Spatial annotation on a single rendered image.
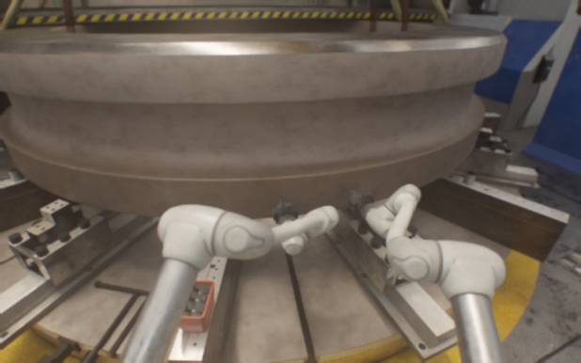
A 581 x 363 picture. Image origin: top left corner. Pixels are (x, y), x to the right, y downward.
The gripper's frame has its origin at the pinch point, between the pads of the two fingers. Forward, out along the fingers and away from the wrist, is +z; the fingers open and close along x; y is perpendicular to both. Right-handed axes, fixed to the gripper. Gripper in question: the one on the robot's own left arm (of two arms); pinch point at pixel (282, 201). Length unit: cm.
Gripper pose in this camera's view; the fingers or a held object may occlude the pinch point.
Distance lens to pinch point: 162.4
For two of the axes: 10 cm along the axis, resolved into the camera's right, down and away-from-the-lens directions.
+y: -0.1, 8.6, 5.1
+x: 9.9, -0.8, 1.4
